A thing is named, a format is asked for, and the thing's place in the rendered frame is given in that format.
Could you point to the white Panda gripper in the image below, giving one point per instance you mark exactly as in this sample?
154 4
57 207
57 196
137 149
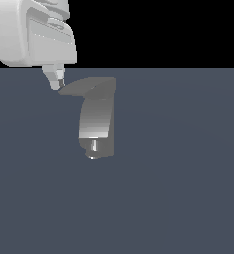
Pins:
39 46

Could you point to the grey metal faucet body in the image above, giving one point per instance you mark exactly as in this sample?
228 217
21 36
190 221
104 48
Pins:
95 119

